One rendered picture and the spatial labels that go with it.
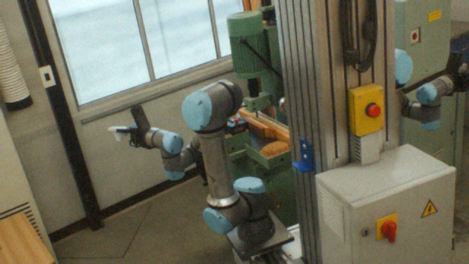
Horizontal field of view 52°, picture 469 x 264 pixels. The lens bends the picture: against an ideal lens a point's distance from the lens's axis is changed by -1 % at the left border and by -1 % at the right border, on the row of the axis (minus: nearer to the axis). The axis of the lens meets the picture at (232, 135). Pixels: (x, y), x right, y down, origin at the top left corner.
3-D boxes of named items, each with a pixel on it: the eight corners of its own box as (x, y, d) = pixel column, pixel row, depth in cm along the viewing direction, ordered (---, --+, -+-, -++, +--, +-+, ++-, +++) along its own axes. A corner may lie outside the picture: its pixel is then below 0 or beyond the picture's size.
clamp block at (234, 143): (215, 145, 256) (212, 130, 252) (238, 137, 261) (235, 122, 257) (229, 155, 243) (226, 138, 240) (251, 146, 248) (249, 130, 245)
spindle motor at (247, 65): (229, 75, 255) (219, 16, 242) (257, 66, 262) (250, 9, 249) (245, 82, 240) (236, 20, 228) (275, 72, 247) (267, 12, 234)
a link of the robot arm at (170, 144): (171, 160, 180) (167, 138, 176) (153, 153, 187) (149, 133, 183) (187, 151, 185) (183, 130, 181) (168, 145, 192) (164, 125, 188)
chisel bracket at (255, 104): (245, 112, 261) (242, 97, 257) (267, 105, 266) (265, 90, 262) (252, 116, 255) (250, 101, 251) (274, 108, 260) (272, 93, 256)
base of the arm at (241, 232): (281, 235, 187) (279, 213, 182) (245, 248, 182) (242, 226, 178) (265, 215, 200) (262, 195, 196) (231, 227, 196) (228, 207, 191)
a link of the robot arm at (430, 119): (421, 119, 204) (421, 95, 200) (444, 126, 196) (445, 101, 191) (409, 126, 201) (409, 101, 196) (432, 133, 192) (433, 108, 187)
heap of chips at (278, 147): (258, 151, 235) (257, 144, 234) (282, 142, 241) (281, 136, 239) (268, 158, 228) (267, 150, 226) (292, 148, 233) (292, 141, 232)
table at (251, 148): (198, 137, 276) (197, 127, 274) (245, 120, 287) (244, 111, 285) (252, 177, 226) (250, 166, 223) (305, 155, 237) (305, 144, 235)
